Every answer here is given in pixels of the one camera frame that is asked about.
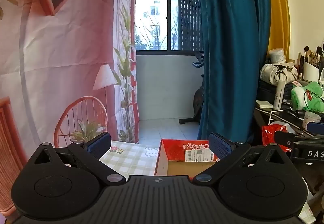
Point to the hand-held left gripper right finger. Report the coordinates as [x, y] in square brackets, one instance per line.
[220, 146]

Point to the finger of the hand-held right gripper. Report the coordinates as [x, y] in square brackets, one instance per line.
[316, 128]
[284, 138]

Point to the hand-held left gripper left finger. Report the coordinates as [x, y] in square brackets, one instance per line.
[97, 144]

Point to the red cardboard box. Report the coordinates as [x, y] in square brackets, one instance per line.
[174, 150]

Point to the white lidded jar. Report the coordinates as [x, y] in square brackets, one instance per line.
[310, 120]

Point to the red plastic bag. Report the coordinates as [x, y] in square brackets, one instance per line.
[269, 135]

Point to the dark wooden desk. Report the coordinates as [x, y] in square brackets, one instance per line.
[260, 117]

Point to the green checked tablecloth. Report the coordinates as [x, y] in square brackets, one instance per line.
[126, 158]

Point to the green plush toy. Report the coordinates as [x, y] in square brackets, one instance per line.
[313, 90]

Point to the pale notepad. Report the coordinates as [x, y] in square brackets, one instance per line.
[263, 104]

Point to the white spray bottle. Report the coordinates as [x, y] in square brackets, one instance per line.
[278, 95]

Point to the black case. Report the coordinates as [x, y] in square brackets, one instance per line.
[265, 90]

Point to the black exercise bike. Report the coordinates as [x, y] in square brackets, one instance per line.
[198, 97]

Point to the white brush holder with brushes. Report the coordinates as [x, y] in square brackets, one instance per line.
[306, 52]

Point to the grey paper roll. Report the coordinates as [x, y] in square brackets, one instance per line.
[276, 55]

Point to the teal curtain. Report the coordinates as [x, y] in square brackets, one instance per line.
[232, 49]

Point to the yellow curtain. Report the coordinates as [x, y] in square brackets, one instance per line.
[278, 11]

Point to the black framed window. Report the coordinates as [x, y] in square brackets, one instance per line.
[157, 16]

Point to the pink printed wall cloth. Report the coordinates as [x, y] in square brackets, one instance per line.
[63, 49]

